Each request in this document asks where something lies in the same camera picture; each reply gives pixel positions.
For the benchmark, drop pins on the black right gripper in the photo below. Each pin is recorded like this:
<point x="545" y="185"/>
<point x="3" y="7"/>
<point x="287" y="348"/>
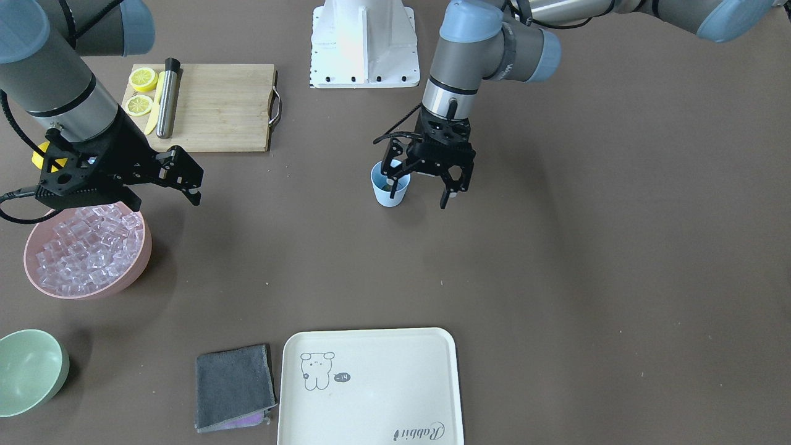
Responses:
<point x="131" y="152"/>

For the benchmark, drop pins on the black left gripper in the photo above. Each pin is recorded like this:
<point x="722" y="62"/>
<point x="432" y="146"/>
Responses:
<point x="458" y="175"/>

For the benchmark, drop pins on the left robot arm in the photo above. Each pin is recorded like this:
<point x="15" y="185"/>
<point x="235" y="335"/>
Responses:
<point x="515" y="40"/>

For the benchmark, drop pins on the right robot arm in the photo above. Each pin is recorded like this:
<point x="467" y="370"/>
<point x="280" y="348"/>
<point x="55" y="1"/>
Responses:
<point x="43" y="45"/>

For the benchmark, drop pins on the blue cup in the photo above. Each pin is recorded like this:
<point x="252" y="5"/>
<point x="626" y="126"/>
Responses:
<point x="394" y="197"/>

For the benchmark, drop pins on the pile of clear ice cubes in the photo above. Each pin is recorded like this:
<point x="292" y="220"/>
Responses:
<point x="86" y="250"/>

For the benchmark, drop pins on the yellow plastic knife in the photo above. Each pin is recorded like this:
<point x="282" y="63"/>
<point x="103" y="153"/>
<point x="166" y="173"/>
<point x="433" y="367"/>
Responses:
<point x="156" y="105"/>

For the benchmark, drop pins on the lower lemon half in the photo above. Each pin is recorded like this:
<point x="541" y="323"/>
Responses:
<point x="138" y="105"/>

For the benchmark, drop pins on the lemon half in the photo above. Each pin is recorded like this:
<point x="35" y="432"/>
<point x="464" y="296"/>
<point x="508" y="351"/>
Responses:
<point x="138" y="105"/>
<point x="143" y="79"/>

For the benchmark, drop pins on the pink bowl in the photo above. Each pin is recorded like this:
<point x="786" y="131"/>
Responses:
<point x="139" y="259"/>

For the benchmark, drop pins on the wooden cutting board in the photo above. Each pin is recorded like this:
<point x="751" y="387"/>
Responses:
<point x="222" y="108"/>

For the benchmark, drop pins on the upper lemon half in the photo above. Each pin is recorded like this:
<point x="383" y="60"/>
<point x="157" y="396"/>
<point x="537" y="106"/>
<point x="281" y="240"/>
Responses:
<point x="143" y="79"/>

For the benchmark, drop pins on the upper yellow lemon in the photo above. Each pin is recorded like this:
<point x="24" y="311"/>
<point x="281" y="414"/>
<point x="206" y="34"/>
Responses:
<point x="37" y="158"/>

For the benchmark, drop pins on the cream rabbit tray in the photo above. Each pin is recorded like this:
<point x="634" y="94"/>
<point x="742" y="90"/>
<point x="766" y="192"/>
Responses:
<point x="371" y="386"/>

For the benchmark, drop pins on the green bowl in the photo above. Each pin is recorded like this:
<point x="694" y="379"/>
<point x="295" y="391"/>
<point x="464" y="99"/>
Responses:
<point x="34" y="367"/>

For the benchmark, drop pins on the grey folded cloth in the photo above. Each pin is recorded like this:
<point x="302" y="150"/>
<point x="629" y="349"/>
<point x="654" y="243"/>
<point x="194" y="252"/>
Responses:
<point x="234" y="389"/>

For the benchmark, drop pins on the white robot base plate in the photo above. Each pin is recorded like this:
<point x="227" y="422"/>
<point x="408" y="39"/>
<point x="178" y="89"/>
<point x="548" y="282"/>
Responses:
<point x="397" y="68"/>

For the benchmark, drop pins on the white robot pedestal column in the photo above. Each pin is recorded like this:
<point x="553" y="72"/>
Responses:
<point x="362" y="30"/>

